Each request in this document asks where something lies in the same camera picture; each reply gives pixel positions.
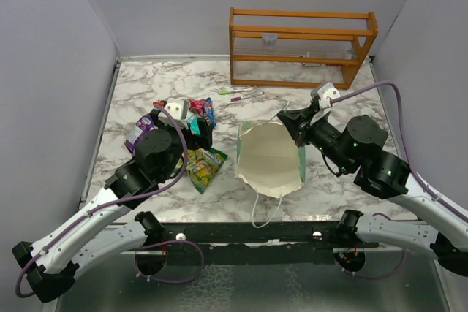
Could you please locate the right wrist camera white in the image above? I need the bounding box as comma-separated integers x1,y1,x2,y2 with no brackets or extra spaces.
310,83,341,125

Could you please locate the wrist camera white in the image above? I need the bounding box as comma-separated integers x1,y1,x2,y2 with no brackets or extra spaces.
310,83,341,125
163,97,189,129

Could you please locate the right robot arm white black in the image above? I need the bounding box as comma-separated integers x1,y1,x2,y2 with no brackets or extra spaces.
277,106,467,276

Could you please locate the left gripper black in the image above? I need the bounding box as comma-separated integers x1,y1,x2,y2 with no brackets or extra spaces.
151,111,213,182

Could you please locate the green capped marker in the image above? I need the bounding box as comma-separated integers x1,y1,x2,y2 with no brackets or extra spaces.
218,88,254,95

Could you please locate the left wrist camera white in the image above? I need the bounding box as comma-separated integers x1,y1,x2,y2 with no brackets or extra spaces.
163,97,189,129

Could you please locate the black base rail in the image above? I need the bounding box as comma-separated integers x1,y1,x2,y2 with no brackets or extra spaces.
135,211,381,265

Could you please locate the blue m&m snack packet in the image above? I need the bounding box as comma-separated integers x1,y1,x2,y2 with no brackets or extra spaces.
203,97,216,127

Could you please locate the teal snack packet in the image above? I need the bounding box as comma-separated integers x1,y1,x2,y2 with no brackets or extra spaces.
185,111,200,135

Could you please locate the green paper bag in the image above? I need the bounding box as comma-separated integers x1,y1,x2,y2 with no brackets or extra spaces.
233,99,307,228

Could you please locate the orange wooden rack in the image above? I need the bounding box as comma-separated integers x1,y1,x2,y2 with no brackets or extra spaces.
228,7,379,89

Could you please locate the small clear plastic cup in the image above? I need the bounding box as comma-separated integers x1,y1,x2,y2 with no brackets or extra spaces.
262,33,278,49

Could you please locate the red snack packet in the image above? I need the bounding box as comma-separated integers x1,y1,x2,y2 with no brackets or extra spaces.
187,99,205,117

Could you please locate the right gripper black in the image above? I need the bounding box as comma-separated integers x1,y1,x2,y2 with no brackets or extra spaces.
278,104,354,172

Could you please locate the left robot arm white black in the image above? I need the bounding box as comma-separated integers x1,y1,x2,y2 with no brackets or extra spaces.
12,118,214,303

